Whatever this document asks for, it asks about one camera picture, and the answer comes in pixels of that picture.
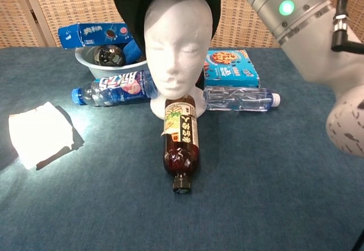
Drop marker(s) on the black baseball cap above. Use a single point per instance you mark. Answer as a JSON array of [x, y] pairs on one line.
[[128, 6]]

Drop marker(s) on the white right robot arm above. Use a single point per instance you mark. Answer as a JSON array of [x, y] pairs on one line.
[[312, 54]]

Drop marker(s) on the white foam mannequin head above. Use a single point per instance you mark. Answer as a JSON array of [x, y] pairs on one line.
[[176, 34]]

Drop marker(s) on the blue chocolate chip cookie box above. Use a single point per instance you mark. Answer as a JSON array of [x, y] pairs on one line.
[[233, 69]]

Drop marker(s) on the black round jar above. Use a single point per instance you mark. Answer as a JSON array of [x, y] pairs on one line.
[[109, 55]]

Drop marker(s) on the blue Oreo box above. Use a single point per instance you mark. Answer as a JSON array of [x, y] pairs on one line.
[[91, 34]]

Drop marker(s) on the woven folding screen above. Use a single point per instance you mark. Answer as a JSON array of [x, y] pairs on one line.
[[71, 0]]

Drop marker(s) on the pale plastic basin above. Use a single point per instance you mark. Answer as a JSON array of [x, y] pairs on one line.
[[85, 60]]

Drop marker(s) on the clear water bottle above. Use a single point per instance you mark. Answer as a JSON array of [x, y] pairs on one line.
[[236, 100]]

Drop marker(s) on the blue labelled drink bottle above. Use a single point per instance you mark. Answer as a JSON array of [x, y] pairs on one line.
[[113, 91]]

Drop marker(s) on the brown tea bottle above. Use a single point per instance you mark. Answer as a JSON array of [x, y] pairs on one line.
[[180, 125]]

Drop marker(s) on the blue felt table cover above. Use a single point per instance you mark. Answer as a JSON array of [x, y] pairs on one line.
[[256, 177]]

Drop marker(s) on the white and black folded cloth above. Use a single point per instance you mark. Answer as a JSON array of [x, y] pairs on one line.
[[37, 134]]

